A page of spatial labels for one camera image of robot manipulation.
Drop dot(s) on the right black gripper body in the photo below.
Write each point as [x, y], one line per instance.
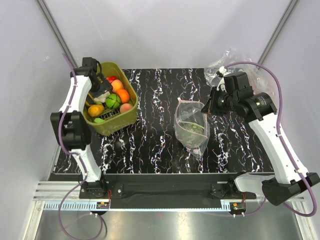
[221, 102]

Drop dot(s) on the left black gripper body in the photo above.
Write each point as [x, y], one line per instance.
[99, 88]

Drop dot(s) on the white cauliflower toy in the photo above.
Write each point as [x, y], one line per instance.
[102, 98]

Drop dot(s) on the green striped watermelon toy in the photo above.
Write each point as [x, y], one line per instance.
[113, 101]

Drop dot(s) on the clear zip top bag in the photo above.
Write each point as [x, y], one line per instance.
[190, 111]

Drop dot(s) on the green netted melon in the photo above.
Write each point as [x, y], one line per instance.
[192, 127]

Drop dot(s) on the orange fruit toy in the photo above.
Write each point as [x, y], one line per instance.
[124, 95]

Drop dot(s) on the olive green plastic bin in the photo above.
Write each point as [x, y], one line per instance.
[114, 120]

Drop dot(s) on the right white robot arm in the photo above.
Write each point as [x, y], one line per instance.
[291, 178]

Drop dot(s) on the red tomato toy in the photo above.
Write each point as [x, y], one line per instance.
[111, 78]

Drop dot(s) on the pink peach upper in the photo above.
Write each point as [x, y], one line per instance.
[116, 85]

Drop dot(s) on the pink peach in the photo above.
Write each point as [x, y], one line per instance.
[116, 85]
[125, 107]

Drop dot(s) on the pink peach lower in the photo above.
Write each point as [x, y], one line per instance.
[125, 107]

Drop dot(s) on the green pepper toy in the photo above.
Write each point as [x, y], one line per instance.
[98, 120]

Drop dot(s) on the pile of clear bags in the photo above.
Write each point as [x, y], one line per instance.
[233, 61]

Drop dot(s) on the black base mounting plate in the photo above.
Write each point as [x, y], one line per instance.
[163, 178]

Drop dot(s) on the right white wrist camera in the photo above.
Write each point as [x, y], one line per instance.
[222, 71]

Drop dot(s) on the aluminium frame rail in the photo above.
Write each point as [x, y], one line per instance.
[50, 190]

